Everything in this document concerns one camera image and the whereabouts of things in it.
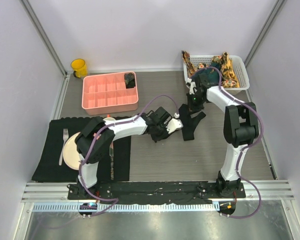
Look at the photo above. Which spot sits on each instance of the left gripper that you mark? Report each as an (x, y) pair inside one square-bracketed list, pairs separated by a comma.
[(155, 138)]

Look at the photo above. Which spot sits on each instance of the pink cream plate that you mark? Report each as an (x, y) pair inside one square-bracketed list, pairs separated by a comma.
[(70, 155)]

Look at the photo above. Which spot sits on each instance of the pink divided organizer box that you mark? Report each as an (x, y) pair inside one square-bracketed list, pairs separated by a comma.
[(107, 93)]

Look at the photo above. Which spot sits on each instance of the silver fork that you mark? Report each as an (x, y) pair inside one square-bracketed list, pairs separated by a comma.
[(64, 138)]

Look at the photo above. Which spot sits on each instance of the orange mug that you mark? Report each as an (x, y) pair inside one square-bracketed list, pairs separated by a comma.
[(109, 118)]

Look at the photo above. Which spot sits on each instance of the silver knife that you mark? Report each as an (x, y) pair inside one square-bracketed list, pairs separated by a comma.
[(111, 155)]

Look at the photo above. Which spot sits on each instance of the rolled dark tie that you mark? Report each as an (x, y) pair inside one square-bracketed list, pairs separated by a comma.
[(130, 80)]

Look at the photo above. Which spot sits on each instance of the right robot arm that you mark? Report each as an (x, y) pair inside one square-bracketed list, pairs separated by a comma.
[(240, 129)]

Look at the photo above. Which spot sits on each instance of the yellow floral tie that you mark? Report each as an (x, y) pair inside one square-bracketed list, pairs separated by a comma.
[(229, 78)]

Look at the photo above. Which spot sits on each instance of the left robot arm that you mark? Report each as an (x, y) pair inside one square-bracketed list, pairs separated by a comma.
[(105, 148)]

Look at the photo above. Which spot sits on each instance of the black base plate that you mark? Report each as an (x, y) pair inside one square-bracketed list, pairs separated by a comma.
[(164, 192)]

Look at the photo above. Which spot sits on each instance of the slotted cable duct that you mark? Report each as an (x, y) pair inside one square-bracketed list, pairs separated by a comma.
[(92, 207)]

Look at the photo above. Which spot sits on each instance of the orange floral tie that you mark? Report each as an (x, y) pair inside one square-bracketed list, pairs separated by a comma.
[(190, 67)]

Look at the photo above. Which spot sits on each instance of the yellow cup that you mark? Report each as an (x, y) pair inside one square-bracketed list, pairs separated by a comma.
[(79, 67)]

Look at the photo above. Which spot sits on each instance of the white plastic basket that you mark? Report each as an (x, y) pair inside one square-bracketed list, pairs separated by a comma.
[(238, 65)]

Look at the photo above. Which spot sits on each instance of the dark teal tie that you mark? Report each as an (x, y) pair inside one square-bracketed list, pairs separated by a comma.
[(207, 74)]

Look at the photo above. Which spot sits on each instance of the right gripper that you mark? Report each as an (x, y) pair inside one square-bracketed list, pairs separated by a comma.
[(192, 107)]

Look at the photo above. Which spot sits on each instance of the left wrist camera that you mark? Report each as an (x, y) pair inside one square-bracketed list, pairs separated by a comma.
[(174, 124)]

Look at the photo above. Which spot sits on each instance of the black tie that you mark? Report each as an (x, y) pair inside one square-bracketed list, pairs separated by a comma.
[(189, 123)]

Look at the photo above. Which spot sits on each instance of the black placemat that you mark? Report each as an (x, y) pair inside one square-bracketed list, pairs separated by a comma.
[(49, 170)]

